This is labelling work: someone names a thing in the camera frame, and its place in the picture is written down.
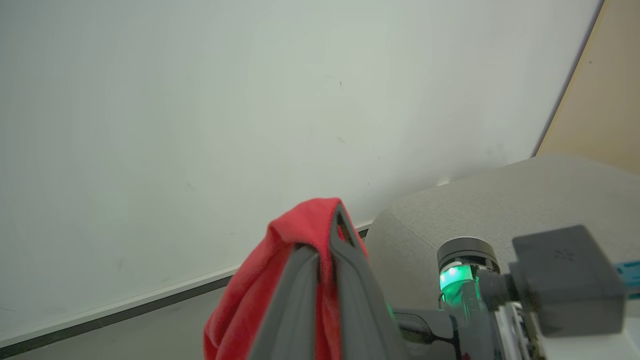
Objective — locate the grey fabric sofa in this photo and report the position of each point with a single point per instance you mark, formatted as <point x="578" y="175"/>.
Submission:
<point x="500" y="200"/>

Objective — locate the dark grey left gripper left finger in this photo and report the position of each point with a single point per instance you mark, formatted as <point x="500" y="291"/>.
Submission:
<point x="295" y="310"/>

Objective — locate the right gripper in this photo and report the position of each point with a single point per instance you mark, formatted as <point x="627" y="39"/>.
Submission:
<point x="467" y="285"/>

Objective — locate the red garment with white stripes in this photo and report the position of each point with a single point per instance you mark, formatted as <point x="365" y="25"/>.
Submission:
<point x="250" y="300"/>

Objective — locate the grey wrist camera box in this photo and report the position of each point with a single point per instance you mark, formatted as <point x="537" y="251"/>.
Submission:
<point x="570" y="280"/>

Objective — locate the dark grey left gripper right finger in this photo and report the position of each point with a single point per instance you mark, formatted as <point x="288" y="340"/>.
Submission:
<point x="360" y="300"/>

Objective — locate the beige wooden panel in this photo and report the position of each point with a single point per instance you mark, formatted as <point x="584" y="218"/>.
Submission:
<point x="600" y="90"/>

